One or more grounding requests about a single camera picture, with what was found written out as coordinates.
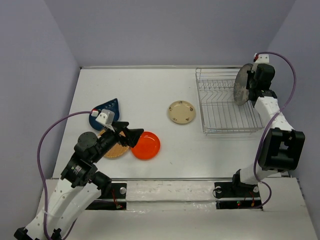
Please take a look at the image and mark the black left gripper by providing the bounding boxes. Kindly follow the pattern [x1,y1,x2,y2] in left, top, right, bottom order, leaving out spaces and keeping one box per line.
[92,120,145,162]

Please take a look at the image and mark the grey deer plate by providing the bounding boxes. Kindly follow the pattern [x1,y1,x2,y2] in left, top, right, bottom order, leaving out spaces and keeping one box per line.
[233,63,253,106]

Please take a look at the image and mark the cream plate with prints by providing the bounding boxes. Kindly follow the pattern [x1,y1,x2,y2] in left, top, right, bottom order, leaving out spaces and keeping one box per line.
[167,100,196,125]

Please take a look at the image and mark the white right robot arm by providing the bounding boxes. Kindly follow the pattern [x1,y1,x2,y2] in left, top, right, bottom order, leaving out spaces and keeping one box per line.
[230,63,306,196]

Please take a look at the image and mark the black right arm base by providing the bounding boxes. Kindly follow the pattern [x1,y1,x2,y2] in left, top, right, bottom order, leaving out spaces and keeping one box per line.
[212,181,263,210]

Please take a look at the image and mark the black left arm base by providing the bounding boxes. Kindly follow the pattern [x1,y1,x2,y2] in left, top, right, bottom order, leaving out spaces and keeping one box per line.
[86,181,127,211]

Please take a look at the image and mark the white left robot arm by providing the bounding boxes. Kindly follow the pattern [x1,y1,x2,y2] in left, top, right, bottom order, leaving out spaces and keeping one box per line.
[14,121,144,240]

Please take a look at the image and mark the tan woven round plate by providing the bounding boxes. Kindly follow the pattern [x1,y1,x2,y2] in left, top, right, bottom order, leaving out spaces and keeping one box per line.
[104,143,130,159]

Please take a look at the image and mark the orange glossy plate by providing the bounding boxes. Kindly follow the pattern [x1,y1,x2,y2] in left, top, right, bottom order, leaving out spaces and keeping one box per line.
[131,131,161,161]

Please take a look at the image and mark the dark blue leaf plate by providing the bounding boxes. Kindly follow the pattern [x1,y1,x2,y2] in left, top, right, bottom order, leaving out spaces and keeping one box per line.
[88,98,120,131]

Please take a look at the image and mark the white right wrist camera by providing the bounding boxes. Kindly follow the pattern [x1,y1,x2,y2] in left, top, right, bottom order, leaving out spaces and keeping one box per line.
[253,53,270,66]

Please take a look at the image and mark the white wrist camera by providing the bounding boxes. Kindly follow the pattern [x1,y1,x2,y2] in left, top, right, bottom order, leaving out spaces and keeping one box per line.
[95,109,115,126]
[253,53,270,66]

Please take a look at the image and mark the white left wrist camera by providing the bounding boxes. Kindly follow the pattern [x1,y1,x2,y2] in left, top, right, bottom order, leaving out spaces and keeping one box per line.
[95,109,115,126]

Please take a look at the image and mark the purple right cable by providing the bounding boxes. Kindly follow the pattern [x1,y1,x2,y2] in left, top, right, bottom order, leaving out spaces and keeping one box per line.
[252,51,298,210]

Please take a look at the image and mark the purple cable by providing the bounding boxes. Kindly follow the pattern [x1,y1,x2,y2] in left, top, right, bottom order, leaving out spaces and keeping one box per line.
[252,51,298,210]
[36,111,97,240]

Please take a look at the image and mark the silver wire dish rack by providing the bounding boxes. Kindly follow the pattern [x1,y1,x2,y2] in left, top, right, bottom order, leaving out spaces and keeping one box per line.
[195,66,264,135]

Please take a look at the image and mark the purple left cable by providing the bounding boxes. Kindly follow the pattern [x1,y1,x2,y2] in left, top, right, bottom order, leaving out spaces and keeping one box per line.
[36,111,97,240]

